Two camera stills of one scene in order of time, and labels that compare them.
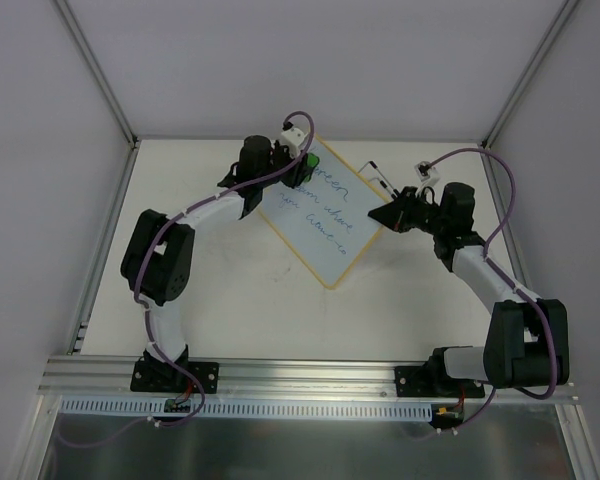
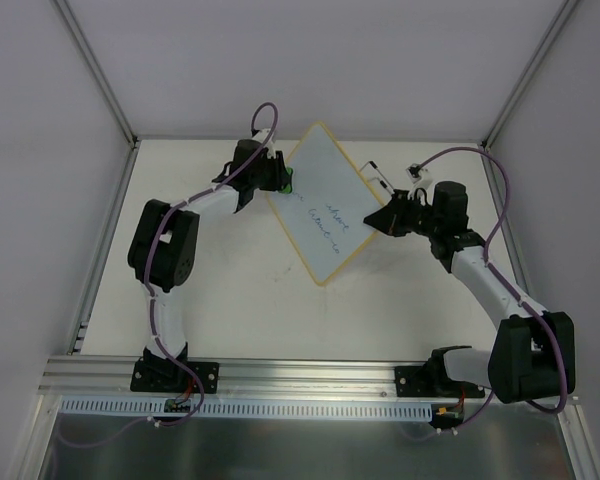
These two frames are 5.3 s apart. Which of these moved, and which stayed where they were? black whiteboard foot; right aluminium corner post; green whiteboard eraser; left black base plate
Moved: green whiteboard eraser
Stayed: black whiteboard foot; left black base plate; right aluminium corner post
